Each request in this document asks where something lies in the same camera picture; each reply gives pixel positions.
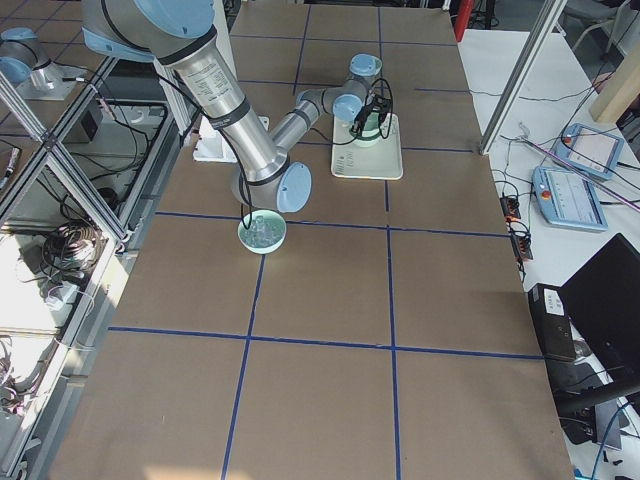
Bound blue teach pendant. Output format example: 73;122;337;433
531;166;608;232
553;123;623;180

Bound green bowl with ice cubes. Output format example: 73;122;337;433
237;210;287;255

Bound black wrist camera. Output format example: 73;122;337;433
372;96;393;123

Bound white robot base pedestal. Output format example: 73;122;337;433
193;117;237;163

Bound black box device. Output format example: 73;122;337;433
528;283;576;363

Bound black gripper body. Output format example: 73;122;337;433
355;101;376;131

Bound blue teach pendant far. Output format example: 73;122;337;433
553;123;623;180

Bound clear ice cubes pile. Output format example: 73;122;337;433
245;215;281;248

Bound green bowl on tray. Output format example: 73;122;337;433
347;135;381;148

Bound pale green bear tray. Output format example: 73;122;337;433
330;113;403;180

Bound aluminium frame post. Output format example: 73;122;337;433
479;0;567;155

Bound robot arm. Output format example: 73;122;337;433
81;1;382;213
1;27;63;92

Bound blue teach pendant near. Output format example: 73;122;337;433
531;166;608;232

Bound black laptop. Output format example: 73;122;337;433
560;233;639;375

